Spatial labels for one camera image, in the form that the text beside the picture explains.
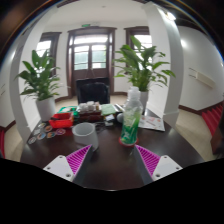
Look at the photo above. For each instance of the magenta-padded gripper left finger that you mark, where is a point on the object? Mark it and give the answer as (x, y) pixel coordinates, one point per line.
(61, 168)

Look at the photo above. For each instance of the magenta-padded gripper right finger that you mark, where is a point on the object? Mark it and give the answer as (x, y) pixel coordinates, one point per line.
(165, 168)

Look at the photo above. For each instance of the clear green-labelled drink bottle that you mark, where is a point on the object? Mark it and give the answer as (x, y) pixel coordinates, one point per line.
(131, 123)

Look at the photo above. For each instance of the orange round badge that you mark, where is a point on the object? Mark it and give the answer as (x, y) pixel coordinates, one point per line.
(51, 135)

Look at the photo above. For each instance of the pink round badge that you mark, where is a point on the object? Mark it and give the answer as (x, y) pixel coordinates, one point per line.
(60, 131)

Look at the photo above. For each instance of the blue round badge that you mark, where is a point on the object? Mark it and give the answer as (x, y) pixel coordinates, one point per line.
(41, 136)

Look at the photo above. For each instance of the white grey-banded mug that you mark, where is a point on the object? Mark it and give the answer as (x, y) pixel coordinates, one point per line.
(85, 136)

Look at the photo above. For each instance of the grey round badge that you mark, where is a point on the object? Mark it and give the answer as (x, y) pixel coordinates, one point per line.
(32, 140)

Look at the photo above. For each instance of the flat round red coaster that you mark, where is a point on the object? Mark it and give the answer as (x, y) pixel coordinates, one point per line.
(128, 145)

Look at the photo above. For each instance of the red plastic box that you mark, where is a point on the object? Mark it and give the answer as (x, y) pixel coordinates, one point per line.
(61, 122)

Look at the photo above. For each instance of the printed white booklet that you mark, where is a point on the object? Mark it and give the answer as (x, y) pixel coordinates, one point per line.
(153, 123)

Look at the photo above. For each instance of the dark wooden box with jars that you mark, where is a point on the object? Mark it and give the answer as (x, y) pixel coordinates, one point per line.
(90, 116)

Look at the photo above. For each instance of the green box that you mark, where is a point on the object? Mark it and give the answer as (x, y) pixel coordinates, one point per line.
(66, 109)

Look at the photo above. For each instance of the leafy plant in white pot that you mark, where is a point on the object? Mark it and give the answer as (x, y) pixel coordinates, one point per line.
(143, 70)
(45, 108)

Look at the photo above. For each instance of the red carpeted staircase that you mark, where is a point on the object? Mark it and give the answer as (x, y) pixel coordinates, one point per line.
(2, 143)
(213, 116)

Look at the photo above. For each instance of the grey ball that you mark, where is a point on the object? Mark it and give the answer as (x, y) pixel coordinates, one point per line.
(120, 117)

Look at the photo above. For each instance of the green cloth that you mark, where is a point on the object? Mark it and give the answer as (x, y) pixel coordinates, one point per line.
(108, 110)

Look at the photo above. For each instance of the white pillar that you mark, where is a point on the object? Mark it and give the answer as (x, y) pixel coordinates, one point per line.
(20, 100)
(166, 93)

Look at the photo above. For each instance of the black chair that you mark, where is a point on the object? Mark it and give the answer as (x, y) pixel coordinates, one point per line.
(93, 93)

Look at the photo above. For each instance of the dark wooden double door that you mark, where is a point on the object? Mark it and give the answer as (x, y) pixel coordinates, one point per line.
(78, 73)

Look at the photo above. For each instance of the dark framed window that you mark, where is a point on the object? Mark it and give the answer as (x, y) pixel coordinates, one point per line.
(43, 46)
(145, 38)

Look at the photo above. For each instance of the green exit sign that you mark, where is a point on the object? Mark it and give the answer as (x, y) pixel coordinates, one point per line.
(85, 25)

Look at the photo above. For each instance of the pillar lamp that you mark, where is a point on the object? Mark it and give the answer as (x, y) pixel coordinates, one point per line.
(171, 16)

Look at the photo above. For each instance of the white wall radiator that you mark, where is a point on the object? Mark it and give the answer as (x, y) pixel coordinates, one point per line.
(203, 79)

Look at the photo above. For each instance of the wall lamp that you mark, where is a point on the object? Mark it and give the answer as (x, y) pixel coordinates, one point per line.
(183, 43)

